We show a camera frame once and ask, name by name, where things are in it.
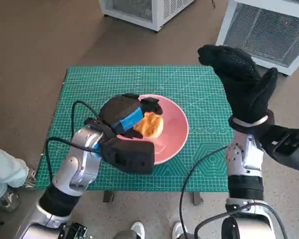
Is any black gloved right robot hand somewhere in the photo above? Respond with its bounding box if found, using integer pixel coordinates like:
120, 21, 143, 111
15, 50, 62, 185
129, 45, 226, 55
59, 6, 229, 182
197, 44, 280, 124

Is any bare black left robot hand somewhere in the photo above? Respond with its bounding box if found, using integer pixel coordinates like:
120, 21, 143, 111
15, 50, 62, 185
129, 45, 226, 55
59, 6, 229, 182
99, 93, 164, 139

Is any long grooved toy bread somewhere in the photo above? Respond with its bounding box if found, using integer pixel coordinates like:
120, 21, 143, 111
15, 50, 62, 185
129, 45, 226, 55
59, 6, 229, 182
133, 112, 164, 138

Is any pink bowl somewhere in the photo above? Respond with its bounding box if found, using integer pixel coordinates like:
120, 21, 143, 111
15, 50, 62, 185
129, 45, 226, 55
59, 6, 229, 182
116, 94, 190, 165

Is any green cutting mat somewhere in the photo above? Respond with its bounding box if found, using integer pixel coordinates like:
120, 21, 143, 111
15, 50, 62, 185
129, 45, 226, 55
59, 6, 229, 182
41, 65, 236, 192

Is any large white mesh cabinet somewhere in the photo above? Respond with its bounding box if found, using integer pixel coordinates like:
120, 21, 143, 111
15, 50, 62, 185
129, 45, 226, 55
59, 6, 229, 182
215, 0, 299, 77

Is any small white mesh cabinet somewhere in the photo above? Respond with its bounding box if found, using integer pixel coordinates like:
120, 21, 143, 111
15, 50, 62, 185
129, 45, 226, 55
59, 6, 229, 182
99, 0, 195, 32

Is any white shoe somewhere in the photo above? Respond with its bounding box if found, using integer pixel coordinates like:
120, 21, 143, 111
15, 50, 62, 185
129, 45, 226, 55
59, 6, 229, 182
130, 221, 145, 239
172, 222, 185, 239

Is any person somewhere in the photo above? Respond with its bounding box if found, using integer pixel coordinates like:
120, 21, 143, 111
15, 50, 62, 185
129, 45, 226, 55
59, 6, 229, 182
0, 143, 30, 212

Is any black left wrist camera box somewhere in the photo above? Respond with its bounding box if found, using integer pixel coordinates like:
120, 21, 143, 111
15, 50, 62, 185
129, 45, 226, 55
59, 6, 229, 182
99, 135, 155, 174

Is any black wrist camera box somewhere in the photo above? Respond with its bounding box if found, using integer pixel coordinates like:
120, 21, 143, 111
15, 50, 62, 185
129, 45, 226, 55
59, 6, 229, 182
259, 124, 299, 172
99, 135, 155, 174

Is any black left camera cable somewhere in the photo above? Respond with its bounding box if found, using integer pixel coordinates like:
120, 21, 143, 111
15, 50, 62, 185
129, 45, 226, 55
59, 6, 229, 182
45, 137, 100, 181
71, 100, 103, 136

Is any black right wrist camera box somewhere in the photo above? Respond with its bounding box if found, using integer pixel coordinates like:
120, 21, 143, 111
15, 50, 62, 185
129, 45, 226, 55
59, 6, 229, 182
259, 124, 299, 172

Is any dark table leg bracket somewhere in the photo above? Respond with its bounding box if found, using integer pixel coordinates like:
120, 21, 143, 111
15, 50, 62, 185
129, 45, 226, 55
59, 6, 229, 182
103, 191, 115, 204
191, 191, 204, 206

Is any long black robot cable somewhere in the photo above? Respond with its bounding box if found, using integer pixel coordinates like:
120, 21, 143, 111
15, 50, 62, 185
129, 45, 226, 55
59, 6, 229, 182
179, 145, 229, 239

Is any black device with silver frame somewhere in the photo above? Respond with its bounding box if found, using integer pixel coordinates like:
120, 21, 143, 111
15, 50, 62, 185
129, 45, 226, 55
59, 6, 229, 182
58, 221, 88, 239

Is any black looping arm cable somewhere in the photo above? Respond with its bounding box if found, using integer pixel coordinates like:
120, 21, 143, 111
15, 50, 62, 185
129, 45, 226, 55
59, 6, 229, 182
194, 202, 289, 239

